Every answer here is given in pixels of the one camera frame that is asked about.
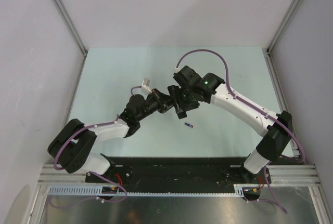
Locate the left aluminium frame post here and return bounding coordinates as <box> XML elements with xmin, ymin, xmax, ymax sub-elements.
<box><xmin>52</xmin><ymin>0</ymin><xmax>88</xmax><ymax>57</ymax></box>

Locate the right aluminium frame post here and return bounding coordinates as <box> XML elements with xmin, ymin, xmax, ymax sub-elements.
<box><xmin>266</xmin><ymin>0</ymin><xmax>303</xmax><ymax>54</ymax></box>

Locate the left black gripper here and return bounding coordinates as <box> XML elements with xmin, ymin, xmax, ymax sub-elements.
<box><xmin>136</xmin><ymin>88</ymin><xmax>176</xmax><ymax>122</ymax></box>

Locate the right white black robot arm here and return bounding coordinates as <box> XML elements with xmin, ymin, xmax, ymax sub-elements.
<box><xmin>168</xmin><ymin>65</ymin><xmax>292</xmax><ymax>183</ymax></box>

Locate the black remote control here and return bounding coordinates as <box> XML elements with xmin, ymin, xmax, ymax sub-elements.
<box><xmin>177</xmin><ymin>112</ymin><xmax>187</xmax><ymax>119</ymax></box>

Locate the grey slotted cable duct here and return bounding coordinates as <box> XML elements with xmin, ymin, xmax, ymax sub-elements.
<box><xmin>48</xmin><ymin>183</ymin><xmax>247</xmax><ymax>197</ymax></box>

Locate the aluminium frame post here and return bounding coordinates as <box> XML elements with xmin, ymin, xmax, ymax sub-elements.
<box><xmin>266</xmin><ymin>0</ymin><xmax>303</xmax><ymax>54</ymax></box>
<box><xmin>52</xmin><ymin>0</ymin><xmax>88</xmax><ymax>57</ymax></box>

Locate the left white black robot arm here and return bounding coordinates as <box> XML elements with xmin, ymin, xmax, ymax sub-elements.
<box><xmin>47</xmin><ymin>89</ymin><xmax>176</xmax><ymax>182</ymax></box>

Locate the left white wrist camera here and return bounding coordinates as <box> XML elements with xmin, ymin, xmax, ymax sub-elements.
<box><xmin>141</xmin><ymin>78</ymin><xmax>151</xmax><ymax>94</ymax></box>

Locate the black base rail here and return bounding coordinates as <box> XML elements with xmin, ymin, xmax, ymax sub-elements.
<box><xmin>85</xmin><ymin>155</ymin><xmax>271</xmax><ymax>194</ymax></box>

